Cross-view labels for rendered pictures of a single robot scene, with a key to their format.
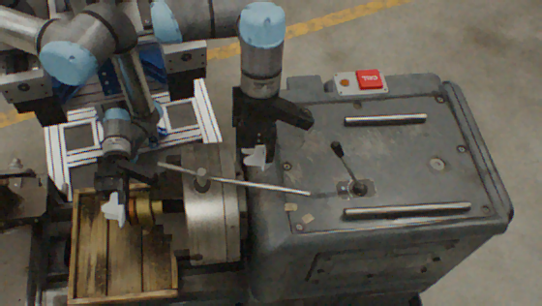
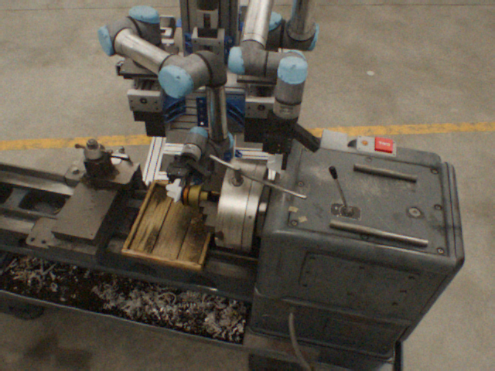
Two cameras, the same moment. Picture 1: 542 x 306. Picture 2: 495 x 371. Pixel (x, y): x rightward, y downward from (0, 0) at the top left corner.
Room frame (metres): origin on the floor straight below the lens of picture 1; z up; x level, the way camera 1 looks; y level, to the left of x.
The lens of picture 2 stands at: (-0.38, -0.25, 2.36)
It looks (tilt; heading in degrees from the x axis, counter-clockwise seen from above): 49 degrees down; 18
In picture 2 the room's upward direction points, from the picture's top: 4 degrees clockwise
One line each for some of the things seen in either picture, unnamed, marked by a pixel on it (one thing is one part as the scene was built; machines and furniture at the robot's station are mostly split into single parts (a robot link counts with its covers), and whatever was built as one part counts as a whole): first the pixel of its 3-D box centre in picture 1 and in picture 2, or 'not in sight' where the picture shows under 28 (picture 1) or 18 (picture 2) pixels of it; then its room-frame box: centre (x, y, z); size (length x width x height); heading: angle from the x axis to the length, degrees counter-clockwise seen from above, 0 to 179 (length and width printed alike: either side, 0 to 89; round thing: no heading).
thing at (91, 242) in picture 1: (124, 240); (175, 222); (0.53, 0.33, 0.89); 0.36 x 0.30 x 0.04; 9
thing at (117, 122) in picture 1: (117, 129); (196, 141); (0.80, 0.36, 1.07); 0.11 x 0.08 x 0.09; 9
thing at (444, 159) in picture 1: (351, 187); (353, 224); (0.65, -0.31, 1.06); 0.59 x 0.48 x 0.39; 99
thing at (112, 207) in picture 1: (112, 208); (174, 188); (0.53, 0.32, 1.09); 0.09 x 0.06 x 0.03; 9
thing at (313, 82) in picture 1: (305, 90); (333, 141); (0.83, -0.16, 1.24); 0.09 x 0.08 x 0.03; 99
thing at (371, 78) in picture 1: (369, 79); (383, 145); (0.86, -0.33, 1.26); 0.06 x 0.06 x 0.02; 9
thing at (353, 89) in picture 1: (357, 88); (374, 151); (0.85, -0.30, 1.23); 0.13 x 0.08 x 0.05; 99
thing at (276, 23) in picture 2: not in sight; (267, 31); (1.26, 0.24, 1.33); 0.13 x 0.12 x 0.14; 102
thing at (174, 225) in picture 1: (178, 236); (212, 219); (0.47, 0.14, 1.09); 0.12 x 0.11 x 0.05; 9
